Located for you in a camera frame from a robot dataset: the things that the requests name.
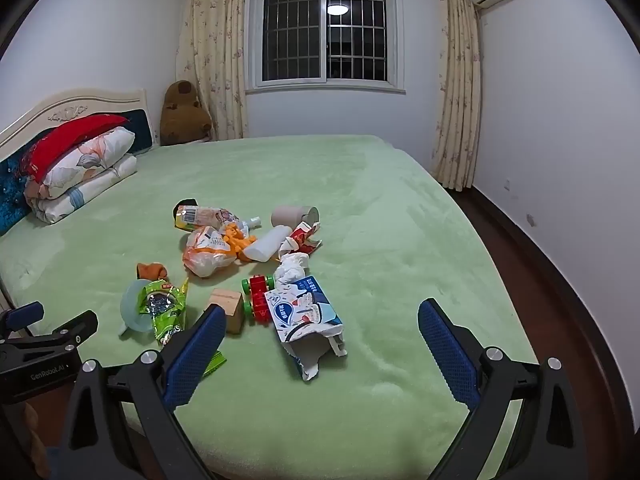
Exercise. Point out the red and white carton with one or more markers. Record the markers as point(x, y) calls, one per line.
point(302, 237)

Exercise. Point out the red and green toy car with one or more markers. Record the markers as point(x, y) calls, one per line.
point(257, 292)

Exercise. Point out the green fleece bed blanket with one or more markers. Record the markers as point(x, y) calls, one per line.
point(375, 210)

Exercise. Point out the floral cream curtain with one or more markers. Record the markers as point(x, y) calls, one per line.
point(457, 85)
point(212, 50)

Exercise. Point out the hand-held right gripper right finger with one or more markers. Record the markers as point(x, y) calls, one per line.
point(450, 355)

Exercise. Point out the white striped folded quilt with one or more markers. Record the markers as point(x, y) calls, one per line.
point(90, 190)

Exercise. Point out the white barred window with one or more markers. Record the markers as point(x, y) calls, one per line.
point(325, 25)

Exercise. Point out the orange sock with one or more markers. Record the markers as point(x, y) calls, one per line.
point(152, 270)

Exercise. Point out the blue and white torn carton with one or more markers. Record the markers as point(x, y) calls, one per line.
point(300, 315)

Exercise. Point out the green snack packet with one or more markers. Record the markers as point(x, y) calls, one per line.
point(167, 310)

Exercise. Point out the white plastic bottle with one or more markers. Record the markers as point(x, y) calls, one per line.
point(267, 245)

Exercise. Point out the colourful snack packet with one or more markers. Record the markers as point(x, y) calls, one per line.
point(205, 216)

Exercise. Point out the stack of pillows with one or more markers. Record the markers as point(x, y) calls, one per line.
point(75, 105)

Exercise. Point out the translucent plastic cup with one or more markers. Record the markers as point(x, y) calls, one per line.
point(131, 307)

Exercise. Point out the grey cardboard tube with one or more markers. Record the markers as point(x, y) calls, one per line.
point(290, 215)

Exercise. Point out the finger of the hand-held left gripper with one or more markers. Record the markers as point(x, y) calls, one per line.
point(22, 314)
point(70, 329)

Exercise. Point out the red pillow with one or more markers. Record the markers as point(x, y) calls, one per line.
point(65, 137)

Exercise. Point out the floral folded quilt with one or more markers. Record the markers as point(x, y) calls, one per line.
point(100, 152)

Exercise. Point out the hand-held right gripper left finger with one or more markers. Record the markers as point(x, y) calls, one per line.
point(196, 352)

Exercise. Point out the white tissue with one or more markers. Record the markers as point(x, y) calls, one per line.
point(292, 270)

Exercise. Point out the brown plush toy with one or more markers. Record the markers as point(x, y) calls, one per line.
point(182, 115)

